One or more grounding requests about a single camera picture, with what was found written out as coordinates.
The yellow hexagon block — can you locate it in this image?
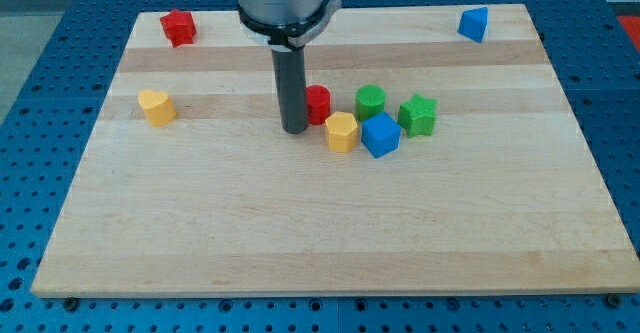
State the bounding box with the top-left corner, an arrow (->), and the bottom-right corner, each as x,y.
325,111 -> 359,153

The green star block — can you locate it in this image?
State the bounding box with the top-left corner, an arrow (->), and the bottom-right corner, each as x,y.
397,94 -> 438,138

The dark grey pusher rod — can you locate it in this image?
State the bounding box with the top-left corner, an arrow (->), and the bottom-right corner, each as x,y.
272,48 -> 309,134

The green cylinder block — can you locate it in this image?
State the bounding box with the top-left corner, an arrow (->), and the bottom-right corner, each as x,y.
355,85 -> 386,121

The yellow heart block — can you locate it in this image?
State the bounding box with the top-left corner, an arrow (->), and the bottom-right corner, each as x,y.
138,89 -> 177,127

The blue cube block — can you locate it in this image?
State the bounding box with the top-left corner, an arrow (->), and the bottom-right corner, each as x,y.
361,112 -> 401,158

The blue triangle block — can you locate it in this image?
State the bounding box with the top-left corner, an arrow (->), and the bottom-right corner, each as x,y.
458,7 -> 489,43

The wooden board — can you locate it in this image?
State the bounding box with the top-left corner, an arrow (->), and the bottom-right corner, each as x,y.
32,4 -> 639,298

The red star block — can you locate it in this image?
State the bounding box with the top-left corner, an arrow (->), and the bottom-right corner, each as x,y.
160,9 -> 197,47

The red cylinder block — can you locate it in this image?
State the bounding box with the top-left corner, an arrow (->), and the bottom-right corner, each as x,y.
306,85 -> 331,125

